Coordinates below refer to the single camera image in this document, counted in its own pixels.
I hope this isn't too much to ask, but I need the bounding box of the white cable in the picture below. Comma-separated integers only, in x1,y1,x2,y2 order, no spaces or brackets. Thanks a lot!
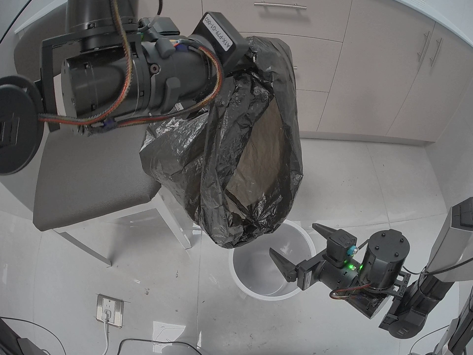
101,308,112,355

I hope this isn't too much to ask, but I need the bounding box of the beige cabinet with drawers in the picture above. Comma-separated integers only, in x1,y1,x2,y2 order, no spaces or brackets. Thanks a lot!
131,0,473,148

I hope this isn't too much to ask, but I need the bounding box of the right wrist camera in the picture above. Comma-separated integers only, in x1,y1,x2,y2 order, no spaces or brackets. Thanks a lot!
325,231,358,269

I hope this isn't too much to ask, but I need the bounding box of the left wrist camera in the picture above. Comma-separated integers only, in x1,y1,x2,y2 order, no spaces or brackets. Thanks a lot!
140,15,180,41

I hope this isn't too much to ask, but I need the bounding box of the white trash bin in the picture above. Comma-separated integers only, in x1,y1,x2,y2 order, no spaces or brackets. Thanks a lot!
228,220,317,301

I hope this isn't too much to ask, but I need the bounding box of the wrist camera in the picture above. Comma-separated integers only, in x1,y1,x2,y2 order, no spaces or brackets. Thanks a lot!
140,15,180,41
325,231,358,269

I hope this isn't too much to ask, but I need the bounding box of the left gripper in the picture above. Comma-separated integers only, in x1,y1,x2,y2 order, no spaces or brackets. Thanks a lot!
142,11,249,113

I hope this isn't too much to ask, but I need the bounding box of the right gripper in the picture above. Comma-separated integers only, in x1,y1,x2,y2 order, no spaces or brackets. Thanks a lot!
269,223,365,292

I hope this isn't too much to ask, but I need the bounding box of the black plastic bag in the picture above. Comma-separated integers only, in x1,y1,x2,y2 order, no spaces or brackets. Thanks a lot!
140,35,304,250

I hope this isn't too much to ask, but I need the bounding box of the grey chair with white legs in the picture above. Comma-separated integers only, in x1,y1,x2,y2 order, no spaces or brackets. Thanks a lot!
14,2,193,267

